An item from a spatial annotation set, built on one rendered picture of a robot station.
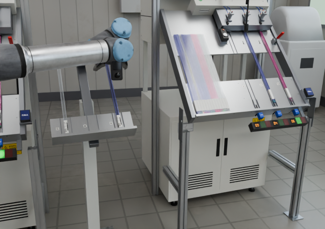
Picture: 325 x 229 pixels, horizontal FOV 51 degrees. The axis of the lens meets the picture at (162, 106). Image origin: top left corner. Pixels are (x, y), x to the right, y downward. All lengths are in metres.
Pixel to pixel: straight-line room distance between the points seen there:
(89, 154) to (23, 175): 0.42
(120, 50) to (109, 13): 3.51
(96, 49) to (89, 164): 0.76
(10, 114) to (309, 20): 3.58
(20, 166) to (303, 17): 3.48
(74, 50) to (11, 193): 1.12
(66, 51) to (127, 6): 3.45
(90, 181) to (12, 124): 0.47
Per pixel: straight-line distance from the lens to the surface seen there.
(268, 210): 2.34
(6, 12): 1.85
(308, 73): 4.35
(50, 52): 1.04
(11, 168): 1.94
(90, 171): 1.73
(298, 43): 4.19
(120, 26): 1.27
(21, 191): 2.00
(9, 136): 1.54
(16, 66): 1.00
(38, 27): 4.62
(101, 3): 4.60
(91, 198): 1.80
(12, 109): 1.60
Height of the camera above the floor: 1.24
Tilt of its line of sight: 17 degrees down
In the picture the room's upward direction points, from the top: 1 degrees clockwise
